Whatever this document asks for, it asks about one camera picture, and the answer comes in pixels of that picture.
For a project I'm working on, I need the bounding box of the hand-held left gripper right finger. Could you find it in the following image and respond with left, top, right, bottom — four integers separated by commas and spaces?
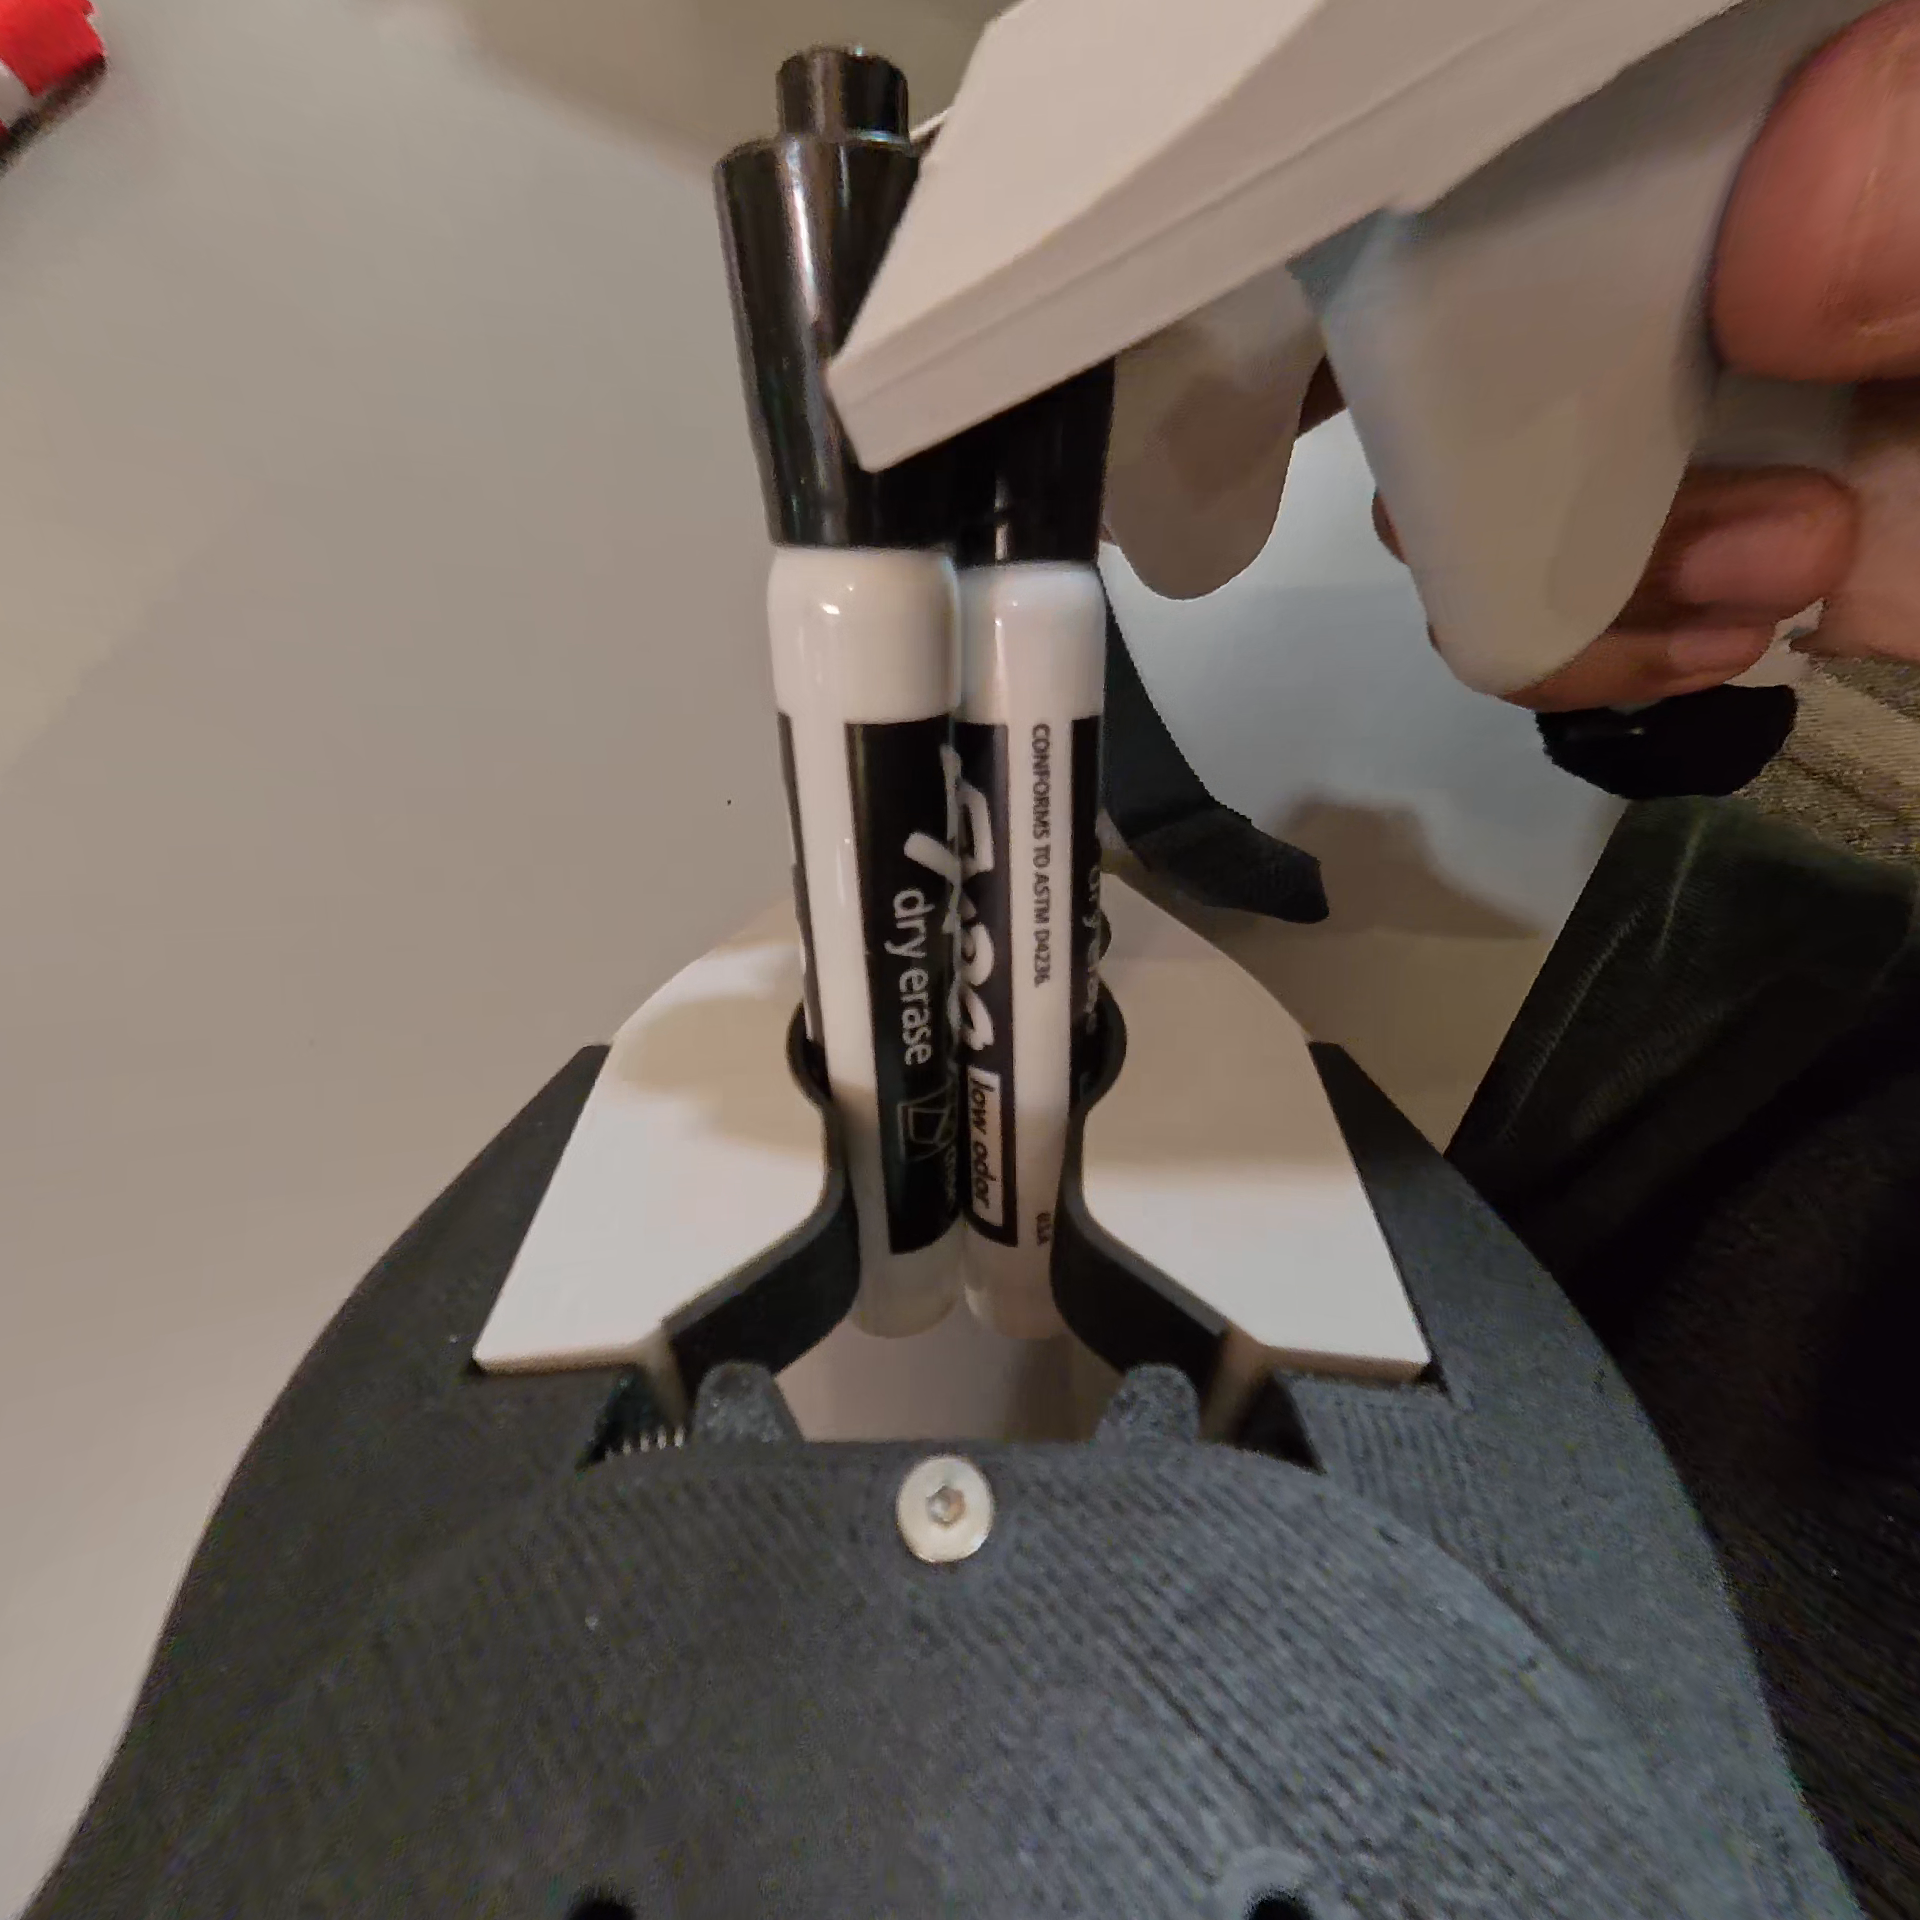
1049, 931, 1434, 1427

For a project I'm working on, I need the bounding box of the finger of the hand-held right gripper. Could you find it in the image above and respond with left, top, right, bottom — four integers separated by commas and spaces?
830, 0, 1802, 601

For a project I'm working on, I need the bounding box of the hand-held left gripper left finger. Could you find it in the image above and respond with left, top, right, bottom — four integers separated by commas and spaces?
471, 960, 865, 1420

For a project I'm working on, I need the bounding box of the black velcro strap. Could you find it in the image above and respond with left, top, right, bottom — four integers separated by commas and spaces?
1102, 598, 1332, 923

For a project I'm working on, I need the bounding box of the black dry erase marker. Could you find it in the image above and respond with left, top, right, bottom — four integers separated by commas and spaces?
710, 134, 963, 1336
772, 46, 1116, 1335

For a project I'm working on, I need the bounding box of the red dry erase marker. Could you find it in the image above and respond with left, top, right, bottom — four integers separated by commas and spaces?
0, 0, 109, 137

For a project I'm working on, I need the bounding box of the person's right hand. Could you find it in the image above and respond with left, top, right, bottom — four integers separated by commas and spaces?
1305, 0, 1920, 712

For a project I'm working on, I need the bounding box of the person's torso in black sweater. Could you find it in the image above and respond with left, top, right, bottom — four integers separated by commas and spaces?
1447, 795, 1920, 1920

